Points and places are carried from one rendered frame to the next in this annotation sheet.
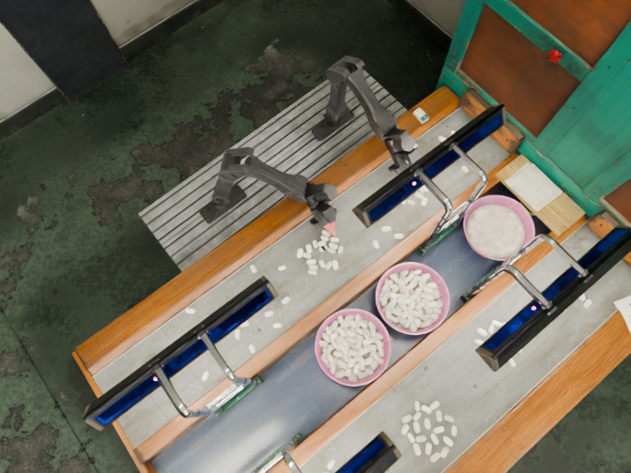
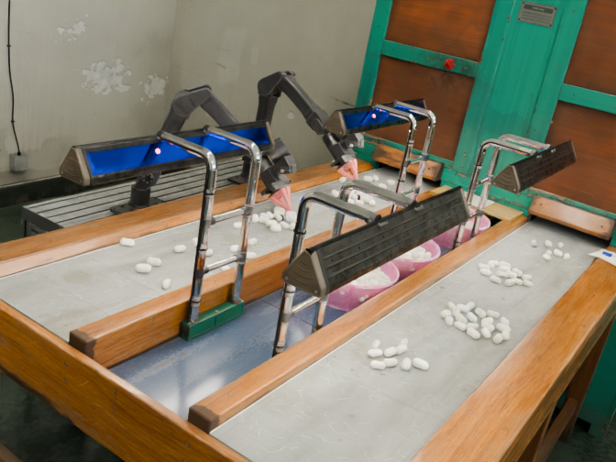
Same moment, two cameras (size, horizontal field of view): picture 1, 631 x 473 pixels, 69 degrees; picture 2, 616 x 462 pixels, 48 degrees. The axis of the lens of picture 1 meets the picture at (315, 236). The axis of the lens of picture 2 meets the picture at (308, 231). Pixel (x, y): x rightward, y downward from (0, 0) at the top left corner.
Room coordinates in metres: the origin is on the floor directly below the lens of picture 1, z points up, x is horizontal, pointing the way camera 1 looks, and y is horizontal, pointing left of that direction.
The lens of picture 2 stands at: (-1.36, 0.78, 1.53)
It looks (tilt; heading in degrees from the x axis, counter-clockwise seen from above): 21 degrees down; 334
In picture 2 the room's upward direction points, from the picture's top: 11 degrees clockwise
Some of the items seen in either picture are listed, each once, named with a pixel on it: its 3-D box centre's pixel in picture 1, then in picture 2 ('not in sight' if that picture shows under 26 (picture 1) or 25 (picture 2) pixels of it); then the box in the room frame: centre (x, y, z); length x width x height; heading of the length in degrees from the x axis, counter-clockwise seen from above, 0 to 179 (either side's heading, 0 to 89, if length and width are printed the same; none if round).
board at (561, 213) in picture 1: (539, 193); (476, 203); (0.69, -0.88, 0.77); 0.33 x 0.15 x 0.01; 34
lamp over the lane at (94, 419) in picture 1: (183, 348); (183, 146); (0.17, 0.40, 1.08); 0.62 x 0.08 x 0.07; 124
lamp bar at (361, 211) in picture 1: (433, 160); (382, 114); (0.71, -0.40, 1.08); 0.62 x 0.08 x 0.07; 124
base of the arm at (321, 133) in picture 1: (332, 118); (250, 169); (1.15, -0.12, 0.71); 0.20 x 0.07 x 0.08; 126
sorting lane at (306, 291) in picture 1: (318, 257); (277, 226); (0.52, -0.01, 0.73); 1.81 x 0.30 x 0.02; 124
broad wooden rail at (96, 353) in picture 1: (287, 222); (224, 221); (0.69, 0.11, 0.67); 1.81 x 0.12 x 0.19; 124
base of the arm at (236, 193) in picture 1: (221, 200); (139, 196); (0.80, 0.37, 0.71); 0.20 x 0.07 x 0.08; 126
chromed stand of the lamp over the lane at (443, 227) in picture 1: (436, 201); (390, 170); (0.64, -0.44, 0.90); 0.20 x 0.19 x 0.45; 124
